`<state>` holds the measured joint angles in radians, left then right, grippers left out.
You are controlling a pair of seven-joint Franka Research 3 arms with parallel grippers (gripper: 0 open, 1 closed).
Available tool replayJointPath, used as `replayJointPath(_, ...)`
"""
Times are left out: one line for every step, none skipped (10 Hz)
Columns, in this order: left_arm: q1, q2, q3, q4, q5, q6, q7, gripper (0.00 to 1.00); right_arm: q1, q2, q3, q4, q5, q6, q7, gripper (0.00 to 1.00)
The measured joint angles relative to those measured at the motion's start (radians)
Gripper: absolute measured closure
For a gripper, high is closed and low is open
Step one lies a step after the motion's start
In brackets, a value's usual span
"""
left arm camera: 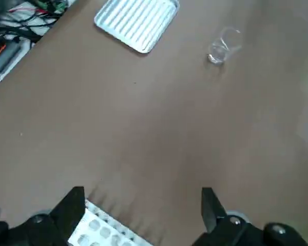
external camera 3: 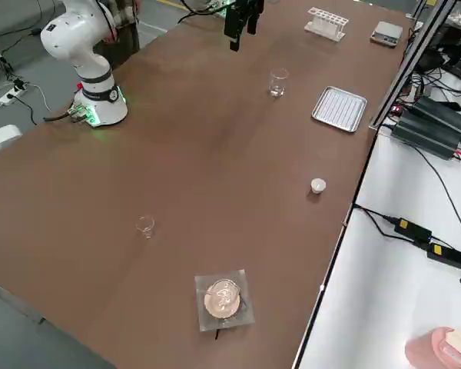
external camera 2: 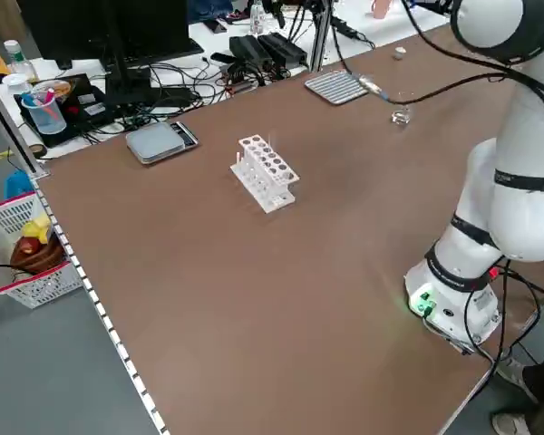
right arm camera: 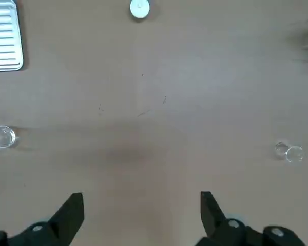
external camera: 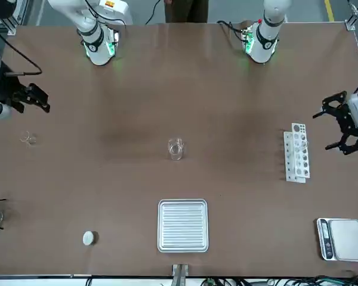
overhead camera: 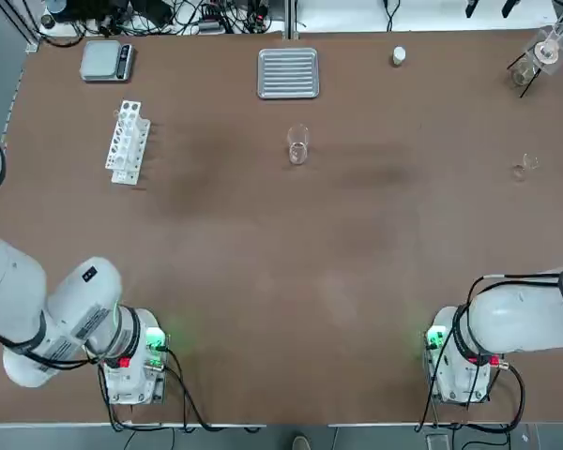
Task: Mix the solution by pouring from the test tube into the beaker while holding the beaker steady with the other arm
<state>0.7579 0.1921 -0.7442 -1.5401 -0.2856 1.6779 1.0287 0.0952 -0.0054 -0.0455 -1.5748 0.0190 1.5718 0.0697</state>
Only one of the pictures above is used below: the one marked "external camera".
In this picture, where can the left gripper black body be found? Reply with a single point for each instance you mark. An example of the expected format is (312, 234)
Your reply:
(349, 125)

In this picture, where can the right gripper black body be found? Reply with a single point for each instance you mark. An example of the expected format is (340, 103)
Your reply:
(3, 89)

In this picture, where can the glass test tube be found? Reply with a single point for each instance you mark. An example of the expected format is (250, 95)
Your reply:
(301, 145)

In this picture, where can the tall glass beaker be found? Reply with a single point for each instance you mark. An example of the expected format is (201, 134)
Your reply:
(176, 152)

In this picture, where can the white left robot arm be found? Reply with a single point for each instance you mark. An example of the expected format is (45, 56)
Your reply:
(267, 44)

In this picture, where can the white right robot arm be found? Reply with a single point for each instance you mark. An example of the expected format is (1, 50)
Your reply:
(95, 38)

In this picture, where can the small glass beaker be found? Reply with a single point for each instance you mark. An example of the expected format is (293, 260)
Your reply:
(28, 140)

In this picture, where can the white test tube rack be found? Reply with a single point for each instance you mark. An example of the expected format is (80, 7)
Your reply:
(298, 167)

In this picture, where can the silver digital scale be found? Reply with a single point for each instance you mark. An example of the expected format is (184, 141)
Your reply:
(346, 238)

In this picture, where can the white box with yellow label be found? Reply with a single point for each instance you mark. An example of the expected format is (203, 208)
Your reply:
(119, 10)

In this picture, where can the small white lidded cup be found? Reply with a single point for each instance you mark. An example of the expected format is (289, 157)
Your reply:
(89, 238)

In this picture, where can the person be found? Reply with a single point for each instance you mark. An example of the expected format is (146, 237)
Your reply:
(186, 10)

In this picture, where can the ribbed metal tray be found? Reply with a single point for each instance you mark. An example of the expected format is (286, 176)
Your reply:
(182, 226)

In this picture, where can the aluminium frame post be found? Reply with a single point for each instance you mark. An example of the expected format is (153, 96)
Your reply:
(180, 274)

